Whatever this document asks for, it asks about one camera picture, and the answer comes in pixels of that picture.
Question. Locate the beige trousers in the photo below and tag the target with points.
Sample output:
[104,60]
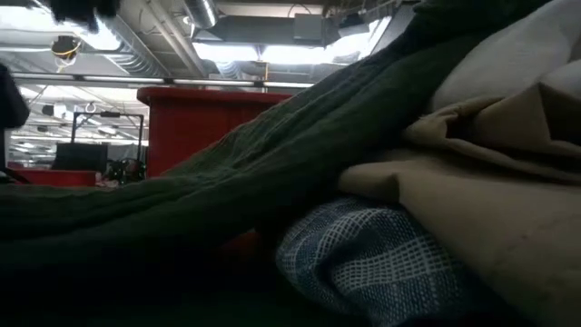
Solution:
[499,204]

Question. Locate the long ceiling light bar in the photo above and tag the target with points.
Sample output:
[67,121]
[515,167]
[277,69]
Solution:
[136,81]

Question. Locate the red storage bin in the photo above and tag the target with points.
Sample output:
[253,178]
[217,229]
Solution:
[54,177]

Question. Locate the red plastic laundry bin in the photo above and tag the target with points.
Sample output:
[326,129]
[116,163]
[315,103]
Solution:
[195,127]

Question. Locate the blue white striped towel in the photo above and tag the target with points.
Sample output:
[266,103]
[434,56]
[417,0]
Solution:
[372,263]

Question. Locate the white garment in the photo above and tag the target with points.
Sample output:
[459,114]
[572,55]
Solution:
[508,54]

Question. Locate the silver ventilation duct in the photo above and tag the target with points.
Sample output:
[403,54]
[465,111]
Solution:
[202,11]

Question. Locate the dark green garment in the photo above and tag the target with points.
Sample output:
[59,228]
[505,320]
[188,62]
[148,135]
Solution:
[227,181]

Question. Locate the person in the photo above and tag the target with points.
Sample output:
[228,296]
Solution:
[127,171]

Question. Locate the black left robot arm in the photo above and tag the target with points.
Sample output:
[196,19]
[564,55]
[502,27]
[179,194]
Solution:
[11,100]

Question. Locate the black metal stand frame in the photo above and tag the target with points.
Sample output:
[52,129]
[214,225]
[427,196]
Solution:
[109,114]

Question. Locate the black monitor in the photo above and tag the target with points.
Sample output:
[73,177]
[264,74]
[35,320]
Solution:
[81,156]

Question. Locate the grey ceiling box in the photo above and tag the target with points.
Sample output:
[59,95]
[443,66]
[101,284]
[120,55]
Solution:
[308,27]

